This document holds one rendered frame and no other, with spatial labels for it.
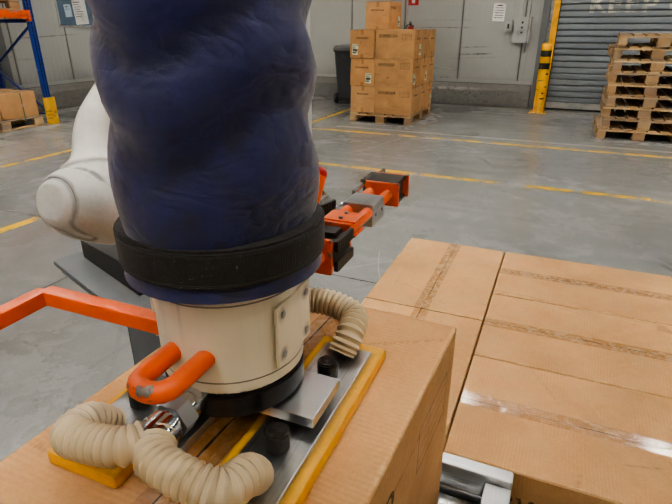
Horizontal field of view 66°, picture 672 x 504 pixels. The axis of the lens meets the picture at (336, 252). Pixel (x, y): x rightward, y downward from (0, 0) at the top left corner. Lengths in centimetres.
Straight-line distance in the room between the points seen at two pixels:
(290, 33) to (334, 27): 1104
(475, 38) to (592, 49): 200
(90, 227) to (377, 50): 762
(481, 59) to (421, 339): 994
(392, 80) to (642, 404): 715
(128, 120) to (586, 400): 127
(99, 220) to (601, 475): 108
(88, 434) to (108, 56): 35
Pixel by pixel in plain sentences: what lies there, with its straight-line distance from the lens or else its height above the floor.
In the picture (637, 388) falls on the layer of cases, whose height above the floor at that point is 54.
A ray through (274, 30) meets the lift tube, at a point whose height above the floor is 140.
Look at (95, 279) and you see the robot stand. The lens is 160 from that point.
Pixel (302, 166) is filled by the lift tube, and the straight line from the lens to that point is 51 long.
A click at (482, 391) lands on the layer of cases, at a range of 142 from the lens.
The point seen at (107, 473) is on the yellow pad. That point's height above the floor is 97.
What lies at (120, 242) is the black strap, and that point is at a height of 121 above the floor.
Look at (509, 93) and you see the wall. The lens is 1049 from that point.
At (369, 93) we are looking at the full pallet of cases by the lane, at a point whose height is 44.
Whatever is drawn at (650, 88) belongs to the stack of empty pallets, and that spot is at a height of 67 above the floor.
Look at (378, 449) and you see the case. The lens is 65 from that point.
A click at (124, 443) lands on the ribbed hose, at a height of 103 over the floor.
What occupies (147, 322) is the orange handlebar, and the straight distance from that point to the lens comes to 65.
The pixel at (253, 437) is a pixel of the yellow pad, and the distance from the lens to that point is 63.
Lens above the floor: 140
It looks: 24 degrees down
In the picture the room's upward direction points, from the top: straight up
